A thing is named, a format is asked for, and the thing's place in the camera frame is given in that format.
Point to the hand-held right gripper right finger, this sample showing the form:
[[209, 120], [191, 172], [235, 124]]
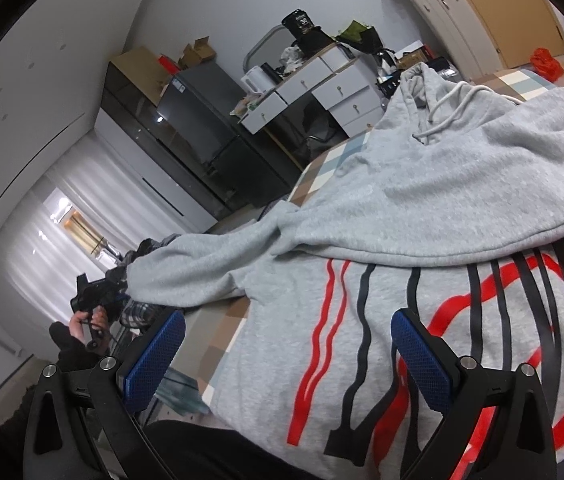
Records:
[[421, 360]]

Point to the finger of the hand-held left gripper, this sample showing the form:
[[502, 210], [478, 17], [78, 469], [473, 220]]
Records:
[[118, 279]]

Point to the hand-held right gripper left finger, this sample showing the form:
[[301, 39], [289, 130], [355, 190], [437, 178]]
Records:
[[157, 355]]

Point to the grey printed hoodie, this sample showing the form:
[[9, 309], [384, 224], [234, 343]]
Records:
[[411, 185]]

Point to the person's left forearm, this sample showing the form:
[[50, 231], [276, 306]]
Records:
[[64, 342]]

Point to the person's left hand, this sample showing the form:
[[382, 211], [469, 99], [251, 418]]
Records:
[[79, 324]]

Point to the plaid blanket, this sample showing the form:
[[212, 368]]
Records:
[[137, 315]]

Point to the teal cloth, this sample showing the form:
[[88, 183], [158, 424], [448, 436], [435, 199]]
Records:
[[184, 392]]

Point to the white curtain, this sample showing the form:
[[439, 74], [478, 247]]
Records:
[[37, 250]]

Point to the white wardrobe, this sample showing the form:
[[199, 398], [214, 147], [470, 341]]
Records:
[[152, 180]]

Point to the black glass cabinet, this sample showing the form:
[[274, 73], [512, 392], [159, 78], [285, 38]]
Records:
[[132, 90]]

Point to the dark grey fridge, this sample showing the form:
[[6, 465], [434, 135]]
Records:
[[197, 95]]

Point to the red box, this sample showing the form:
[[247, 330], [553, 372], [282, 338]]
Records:
[[168, 63]]

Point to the white kettle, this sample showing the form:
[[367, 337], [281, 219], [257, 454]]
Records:
[[253, 81]]

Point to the open cardboard box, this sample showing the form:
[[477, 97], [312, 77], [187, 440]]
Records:
[[198, 52]]

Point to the arched mirror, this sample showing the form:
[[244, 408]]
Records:
[[262, 50]]

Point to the white desk with drawers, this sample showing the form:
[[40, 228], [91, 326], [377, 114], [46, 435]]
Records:
[[312, 85]]

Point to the black bag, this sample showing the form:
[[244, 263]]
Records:
[[318, 40]]

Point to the black bucket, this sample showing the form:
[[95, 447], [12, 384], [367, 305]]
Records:
[[298, 22]]

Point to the orange bag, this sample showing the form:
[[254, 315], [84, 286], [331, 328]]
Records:
[[547, 64]]

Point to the green and black bouquet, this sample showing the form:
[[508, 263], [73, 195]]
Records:
[[359, 36]]

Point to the white suitcase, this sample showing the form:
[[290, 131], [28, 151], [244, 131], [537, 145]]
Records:
[[454, 25]]

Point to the wooden door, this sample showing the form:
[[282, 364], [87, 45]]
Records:
[[506, 5]]

